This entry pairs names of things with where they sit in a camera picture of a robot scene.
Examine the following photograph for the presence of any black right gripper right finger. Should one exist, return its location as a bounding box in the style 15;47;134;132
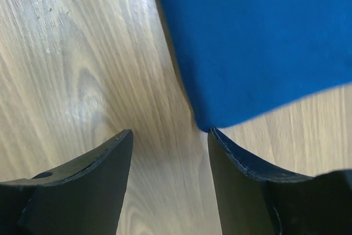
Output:
208;128;351;234

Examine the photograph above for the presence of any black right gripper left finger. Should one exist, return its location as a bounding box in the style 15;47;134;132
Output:
1;129;133;234

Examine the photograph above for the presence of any blue t shirt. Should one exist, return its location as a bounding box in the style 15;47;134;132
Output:
159;0;351;131

